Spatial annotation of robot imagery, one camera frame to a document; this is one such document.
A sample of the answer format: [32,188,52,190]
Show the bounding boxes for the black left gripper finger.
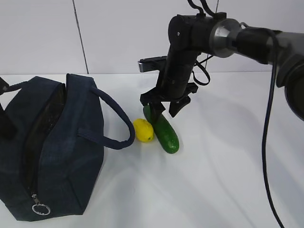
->
[0,78,17,139]

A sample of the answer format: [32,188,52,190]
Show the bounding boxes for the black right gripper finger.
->
[169,96,190,117]
[149,102,165,123]

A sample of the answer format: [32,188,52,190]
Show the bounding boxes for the green cucumber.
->
[143,105,180,154]

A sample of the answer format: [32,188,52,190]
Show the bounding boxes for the yellow lemon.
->
[133,118,154,143]

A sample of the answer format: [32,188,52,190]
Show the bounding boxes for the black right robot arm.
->
[139,14,304,121]

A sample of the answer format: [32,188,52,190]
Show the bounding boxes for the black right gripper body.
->
[140,46,199,107]

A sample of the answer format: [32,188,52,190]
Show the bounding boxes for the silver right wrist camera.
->
[138,56,167,73]

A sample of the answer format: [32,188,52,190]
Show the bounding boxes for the navy blue lunch bag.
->
[0,74,135,221]

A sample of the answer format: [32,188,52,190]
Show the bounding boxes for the silver zipper pull ring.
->
[31,193,51,216]

